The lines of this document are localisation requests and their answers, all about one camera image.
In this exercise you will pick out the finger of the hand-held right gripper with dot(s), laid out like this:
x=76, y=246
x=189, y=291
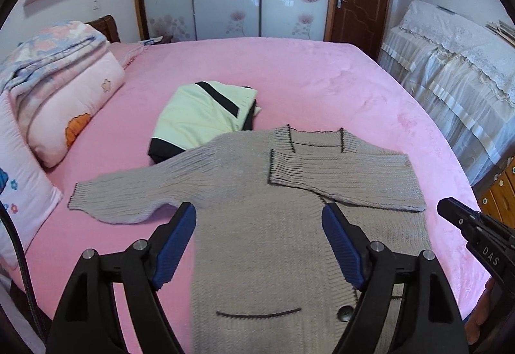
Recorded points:
x=456, y=211

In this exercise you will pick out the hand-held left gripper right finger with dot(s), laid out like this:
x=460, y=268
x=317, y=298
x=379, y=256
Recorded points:
x=342, y=245

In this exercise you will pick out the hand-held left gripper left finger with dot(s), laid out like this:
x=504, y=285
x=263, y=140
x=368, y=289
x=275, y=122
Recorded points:
x=177, y=245

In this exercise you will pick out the grey knit sweater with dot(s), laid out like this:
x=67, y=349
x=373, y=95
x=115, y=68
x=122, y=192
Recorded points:
x=249, y=217

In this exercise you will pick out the person's right hand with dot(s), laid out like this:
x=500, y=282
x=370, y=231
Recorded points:
x=481, y=317

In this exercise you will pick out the wooden drawer cabinet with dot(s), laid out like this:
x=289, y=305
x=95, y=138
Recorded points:
x=503, y=193

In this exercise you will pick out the folded cream black garment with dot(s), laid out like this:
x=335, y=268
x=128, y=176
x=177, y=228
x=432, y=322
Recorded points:
x=193, y=116

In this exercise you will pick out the pink bed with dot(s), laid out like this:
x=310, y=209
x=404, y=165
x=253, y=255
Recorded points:
x=322, y=88

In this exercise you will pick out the white flower pillow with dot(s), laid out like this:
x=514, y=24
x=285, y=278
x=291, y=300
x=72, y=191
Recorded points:
x=24, y=193

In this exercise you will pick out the pink flower pillow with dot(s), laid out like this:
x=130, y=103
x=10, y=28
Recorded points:
x=72, y=104

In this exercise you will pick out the stack of papers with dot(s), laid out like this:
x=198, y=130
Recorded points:
x=503, y=32

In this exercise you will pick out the small blue white packet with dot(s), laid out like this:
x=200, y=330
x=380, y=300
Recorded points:
x=149, y=41

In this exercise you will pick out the wooden headboard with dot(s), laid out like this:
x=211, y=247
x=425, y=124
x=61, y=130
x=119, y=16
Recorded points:
x=106, y=28

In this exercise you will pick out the folded floral quilt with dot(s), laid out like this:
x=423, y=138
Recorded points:
x=48, y=52

